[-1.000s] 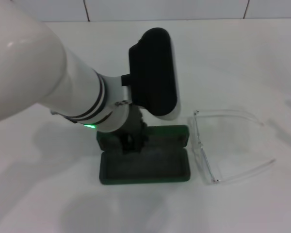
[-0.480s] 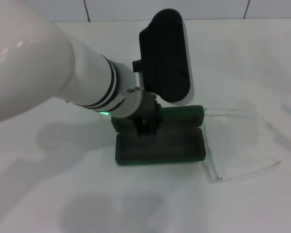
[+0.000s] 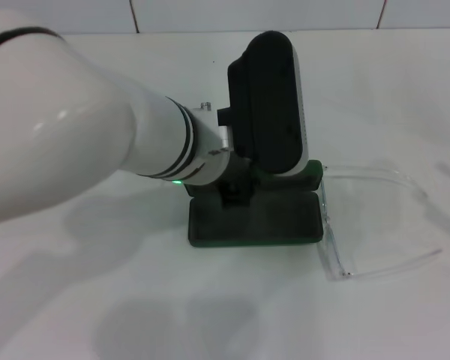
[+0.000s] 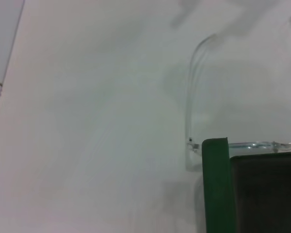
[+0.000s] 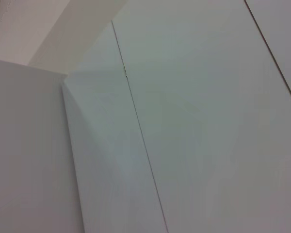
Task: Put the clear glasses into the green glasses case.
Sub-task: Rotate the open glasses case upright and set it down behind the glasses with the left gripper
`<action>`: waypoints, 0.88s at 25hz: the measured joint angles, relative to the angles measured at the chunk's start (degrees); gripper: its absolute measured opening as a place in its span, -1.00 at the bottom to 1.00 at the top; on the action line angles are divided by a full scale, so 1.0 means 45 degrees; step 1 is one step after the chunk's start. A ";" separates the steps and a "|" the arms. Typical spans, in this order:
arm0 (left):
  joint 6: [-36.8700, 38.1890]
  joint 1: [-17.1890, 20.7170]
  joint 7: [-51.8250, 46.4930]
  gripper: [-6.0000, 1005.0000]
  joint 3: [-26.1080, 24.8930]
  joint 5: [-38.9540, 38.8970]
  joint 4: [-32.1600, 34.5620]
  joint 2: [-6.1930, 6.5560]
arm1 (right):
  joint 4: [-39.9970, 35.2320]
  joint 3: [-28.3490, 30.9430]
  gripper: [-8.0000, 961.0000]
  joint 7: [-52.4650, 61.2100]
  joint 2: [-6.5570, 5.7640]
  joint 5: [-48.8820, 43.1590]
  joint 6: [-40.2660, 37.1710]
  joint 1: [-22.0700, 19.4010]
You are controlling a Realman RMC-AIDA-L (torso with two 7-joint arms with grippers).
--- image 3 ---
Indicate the green glasses case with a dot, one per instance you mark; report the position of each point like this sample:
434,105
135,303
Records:
255,221

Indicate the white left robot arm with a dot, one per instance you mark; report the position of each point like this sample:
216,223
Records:
60,112

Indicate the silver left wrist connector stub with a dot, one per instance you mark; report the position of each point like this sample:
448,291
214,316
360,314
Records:
205,105

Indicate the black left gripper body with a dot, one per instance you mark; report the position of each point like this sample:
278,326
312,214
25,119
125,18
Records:
236,191

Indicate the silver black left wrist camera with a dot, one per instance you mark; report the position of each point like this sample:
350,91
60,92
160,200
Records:
270,93

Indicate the clear transparent glasses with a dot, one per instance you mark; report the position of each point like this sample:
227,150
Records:
332,240

